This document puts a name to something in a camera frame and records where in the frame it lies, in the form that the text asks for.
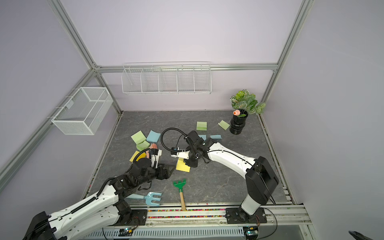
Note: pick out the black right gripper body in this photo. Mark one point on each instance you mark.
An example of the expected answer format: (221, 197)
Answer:
(192, 160)

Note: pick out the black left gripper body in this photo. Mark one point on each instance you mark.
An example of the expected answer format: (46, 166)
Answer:
(153, 173)

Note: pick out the torn blue memo page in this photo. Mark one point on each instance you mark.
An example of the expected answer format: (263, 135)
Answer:
(217, 137)

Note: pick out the pink memo pad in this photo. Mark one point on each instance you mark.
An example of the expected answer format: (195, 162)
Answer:
(153, 146)

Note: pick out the torn green memo page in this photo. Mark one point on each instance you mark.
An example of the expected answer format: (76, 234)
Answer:
(224, 125)

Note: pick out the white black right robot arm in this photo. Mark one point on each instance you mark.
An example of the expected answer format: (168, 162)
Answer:
(261, 179)

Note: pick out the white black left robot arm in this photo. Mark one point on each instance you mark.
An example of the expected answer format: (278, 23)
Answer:
(106, 207)

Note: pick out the yellow fanned memo pad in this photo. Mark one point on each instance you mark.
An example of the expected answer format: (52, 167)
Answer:
(136, 153)

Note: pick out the light green memo pad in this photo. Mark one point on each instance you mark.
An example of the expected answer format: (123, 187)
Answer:
(138, 137)

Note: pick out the light blue memo pad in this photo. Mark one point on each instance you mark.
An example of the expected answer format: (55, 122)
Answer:
(153, 137)

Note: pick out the light blue garden fork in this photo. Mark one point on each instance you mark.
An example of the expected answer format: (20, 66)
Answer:
(152, 199)

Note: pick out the black glossy vase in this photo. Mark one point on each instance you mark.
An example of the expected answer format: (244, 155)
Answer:
(238, 121)

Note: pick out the green artificial plant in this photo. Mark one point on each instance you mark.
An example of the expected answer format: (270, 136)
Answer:
(245, 104)

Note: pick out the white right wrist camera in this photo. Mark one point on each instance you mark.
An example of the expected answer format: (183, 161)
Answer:
(177, 154)

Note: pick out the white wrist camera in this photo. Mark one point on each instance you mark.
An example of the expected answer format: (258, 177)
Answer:
(155, 157)
(177, 154)

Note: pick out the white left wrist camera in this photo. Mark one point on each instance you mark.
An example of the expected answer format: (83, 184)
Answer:
(155, 157)

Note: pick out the green garden rake wooden handle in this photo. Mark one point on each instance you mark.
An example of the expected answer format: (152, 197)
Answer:
(179, 185)

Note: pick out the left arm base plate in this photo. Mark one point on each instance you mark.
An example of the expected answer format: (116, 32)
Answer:
(135, 217)

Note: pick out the white wire shelf basket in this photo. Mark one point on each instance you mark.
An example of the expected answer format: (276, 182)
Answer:
(167, 78)

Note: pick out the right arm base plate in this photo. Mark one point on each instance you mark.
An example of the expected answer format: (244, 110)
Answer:
(239, 216)

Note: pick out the white wire side basket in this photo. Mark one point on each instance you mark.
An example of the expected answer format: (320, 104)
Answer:
(83, 113)

